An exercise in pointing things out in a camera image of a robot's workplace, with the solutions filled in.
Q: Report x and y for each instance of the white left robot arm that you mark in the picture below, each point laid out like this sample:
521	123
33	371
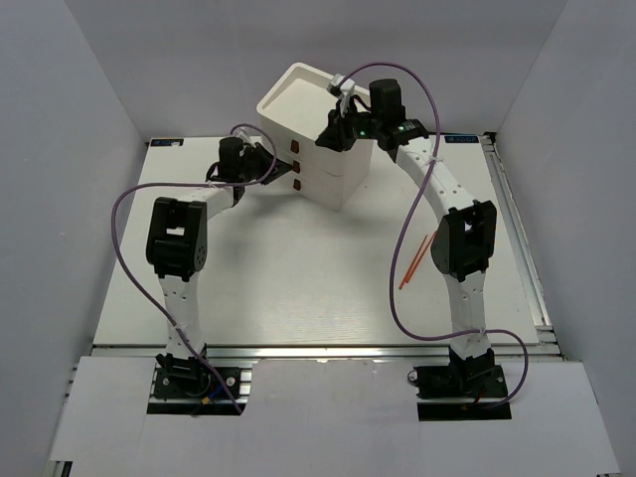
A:
177	244

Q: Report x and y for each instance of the aluminium table frame rail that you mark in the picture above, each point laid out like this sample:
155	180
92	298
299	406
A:
547	346

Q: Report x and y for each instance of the orange chopstick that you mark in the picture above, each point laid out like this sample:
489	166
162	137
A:
414	261
426	248

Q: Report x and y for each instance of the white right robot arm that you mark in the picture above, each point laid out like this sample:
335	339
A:
464	240

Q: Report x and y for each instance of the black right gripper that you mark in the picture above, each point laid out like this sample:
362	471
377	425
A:
333	136

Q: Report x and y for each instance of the left black XDOF label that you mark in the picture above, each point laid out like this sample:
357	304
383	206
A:
166	142

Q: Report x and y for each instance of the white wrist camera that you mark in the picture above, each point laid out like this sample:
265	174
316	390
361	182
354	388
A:
341	87
242	134

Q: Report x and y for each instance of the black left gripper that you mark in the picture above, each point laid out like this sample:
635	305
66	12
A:
267	160

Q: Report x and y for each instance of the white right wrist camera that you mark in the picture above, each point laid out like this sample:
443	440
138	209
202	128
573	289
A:
341	87

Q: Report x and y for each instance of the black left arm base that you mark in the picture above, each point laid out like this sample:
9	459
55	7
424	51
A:
187	387

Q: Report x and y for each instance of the black xdof label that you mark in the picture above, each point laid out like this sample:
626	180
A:
461	139
166	142

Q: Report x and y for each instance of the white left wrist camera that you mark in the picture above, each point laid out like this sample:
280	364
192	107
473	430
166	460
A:
242	134

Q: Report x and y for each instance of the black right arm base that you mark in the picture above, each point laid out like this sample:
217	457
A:
443	397

